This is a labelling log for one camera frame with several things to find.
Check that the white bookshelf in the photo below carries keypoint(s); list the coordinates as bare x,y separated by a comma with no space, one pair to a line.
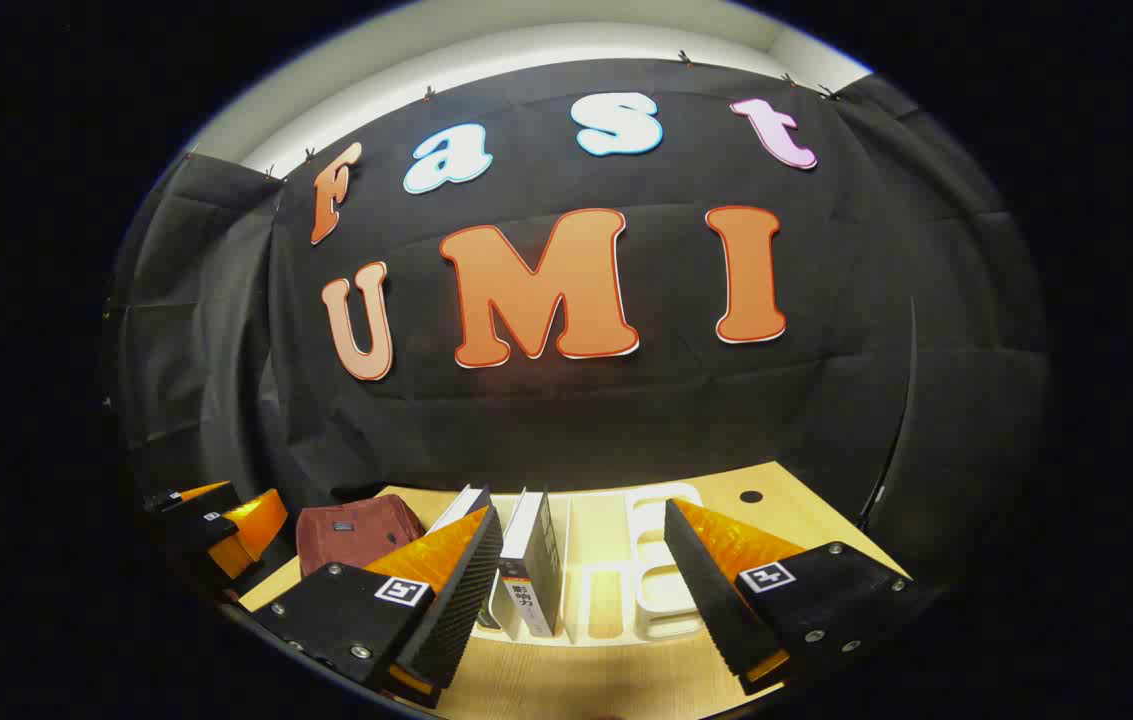
656,600

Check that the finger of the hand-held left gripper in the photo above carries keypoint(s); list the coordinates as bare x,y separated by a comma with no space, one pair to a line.
191,498
246,530

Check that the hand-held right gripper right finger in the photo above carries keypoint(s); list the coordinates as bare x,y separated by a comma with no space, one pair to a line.
716,600

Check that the black backdrop cloth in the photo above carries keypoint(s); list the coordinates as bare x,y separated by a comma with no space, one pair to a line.
626,420

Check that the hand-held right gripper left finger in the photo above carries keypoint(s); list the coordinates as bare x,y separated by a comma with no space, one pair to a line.
456,610

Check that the white spine book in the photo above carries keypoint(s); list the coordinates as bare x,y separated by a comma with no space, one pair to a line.
526,540

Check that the blue spine book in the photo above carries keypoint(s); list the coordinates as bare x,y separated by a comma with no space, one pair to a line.
461,505

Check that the maroon schoolbag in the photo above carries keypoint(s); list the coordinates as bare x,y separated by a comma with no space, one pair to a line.
351,540

